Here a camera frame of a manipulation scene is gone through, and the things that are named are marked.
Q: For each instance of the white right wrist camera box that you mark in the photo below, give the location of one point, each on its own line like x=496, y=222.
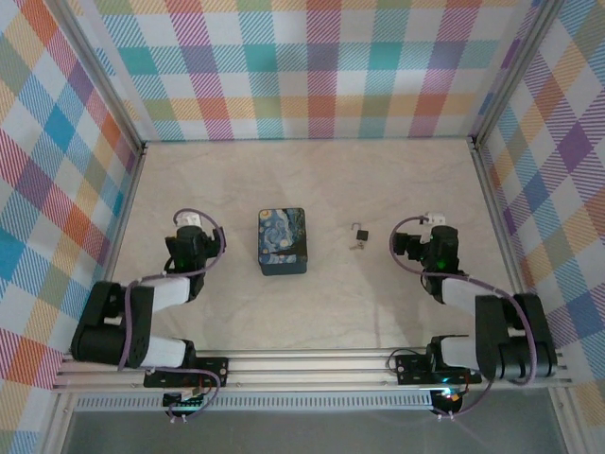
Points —
x=436, y=219

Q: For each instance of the grey metal panel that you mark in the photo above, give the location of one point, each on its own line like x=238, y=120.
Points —
x=307, y=432

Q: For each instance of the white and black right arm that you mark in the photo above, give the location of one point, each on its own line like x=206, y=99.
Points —
x=461, y=293

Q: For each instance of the aluminium frame post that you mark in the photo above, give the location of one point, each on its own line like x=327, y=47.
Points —
x=100, y=75
x=514, y=71

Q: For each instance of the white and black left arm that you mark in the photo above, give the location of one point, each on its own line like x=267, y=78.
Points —
x=165, y=291

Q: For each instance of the blue starry night tin box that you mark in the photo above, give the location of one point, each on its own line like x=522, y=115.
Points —
x=282, y=241

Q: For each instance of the aluminium table edge rail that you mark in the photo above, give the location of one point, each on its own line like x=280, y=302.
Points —
x=124, y=213
x=494, y=213

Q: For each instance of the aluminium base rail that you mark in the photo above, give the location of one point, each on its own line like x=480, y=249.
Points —
x=307, y=371

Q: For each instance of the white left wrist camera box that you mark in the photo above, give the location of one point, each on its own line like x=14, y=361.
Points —
x=189, y=218

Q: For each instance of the small black padlock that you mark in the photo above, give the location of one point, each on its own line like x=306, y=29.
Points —
x=362, y=234

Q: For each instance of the black left control board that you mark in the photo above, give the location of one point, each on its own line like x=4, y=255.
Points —
x=182, y=402

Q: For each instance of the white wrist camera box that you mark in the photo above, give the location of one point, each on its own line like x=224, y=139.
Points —
x=436, y=219
x=189, y=218

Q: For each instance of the right control board orange plug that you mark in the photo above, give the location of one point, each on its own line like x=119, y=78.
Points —
x=451, y=398

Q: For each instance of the small silver key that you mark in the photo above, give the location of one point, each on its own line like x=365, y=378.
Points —
x=358, y=245

